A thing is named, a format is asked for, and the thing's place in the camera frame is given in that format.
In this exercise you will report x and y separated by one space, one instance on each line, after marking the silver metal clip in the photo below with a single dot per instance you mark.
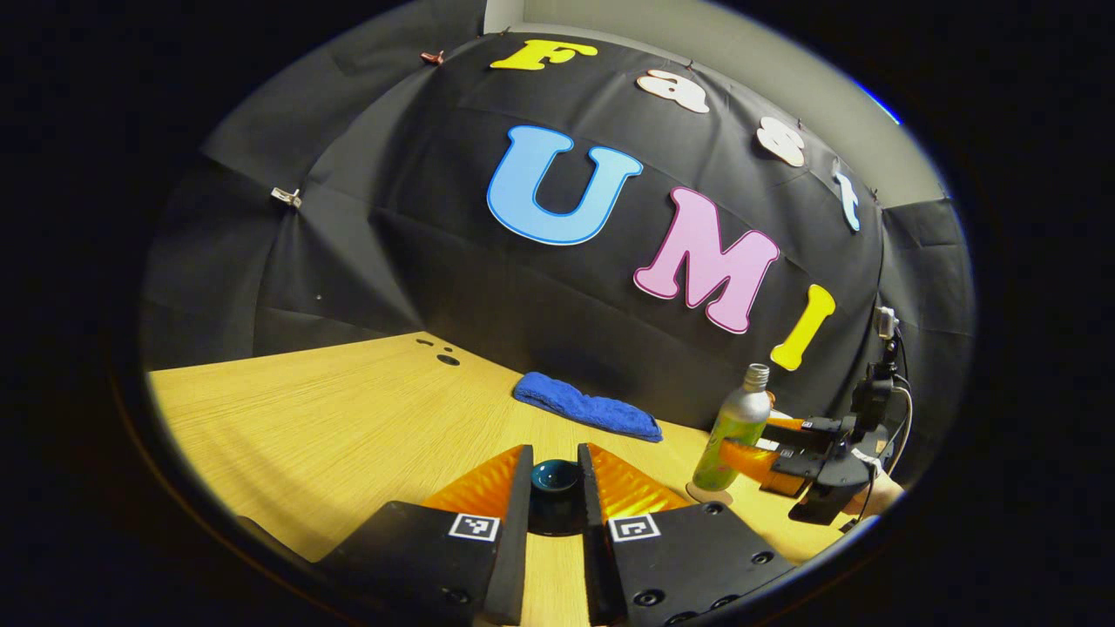
286 197

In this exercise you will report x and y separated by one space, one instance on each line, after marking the red clip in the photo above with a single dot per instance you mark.
433 57

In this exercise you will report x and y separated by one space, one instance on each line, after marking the silver green-label water bottle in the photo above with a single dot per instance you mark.
736 422

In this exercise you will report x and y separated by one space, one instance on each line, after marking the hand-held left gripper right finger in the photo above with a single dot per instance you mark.
595 566

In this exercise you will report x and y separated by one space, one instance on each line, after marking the round beige coaster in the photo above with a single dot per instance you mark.
710 499

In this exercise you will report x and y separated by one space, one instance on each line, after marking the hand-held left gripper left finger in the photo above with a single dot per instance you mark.
516 557

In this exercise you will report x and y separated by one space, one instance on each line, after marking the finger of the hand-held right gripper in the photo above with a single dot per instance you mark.
819 427
749 461

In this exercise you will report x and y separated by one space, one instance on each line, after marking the blue towel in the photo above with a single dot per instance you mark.
588 407

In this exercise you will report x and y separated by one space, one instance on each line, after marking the black backdrop cloth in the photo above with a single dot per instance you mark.
523 296

